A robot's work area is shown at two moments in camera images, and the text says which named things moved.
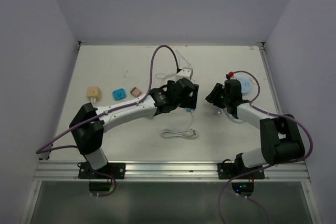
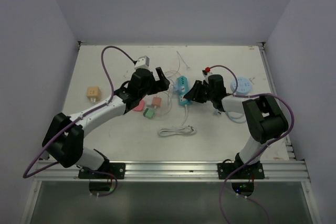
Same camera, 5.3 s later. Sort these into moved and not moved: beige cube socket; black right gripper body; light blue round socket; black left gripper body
Moved: black left gripper body; black right gripper body
Not moved: light blue round socket; beige cube socket
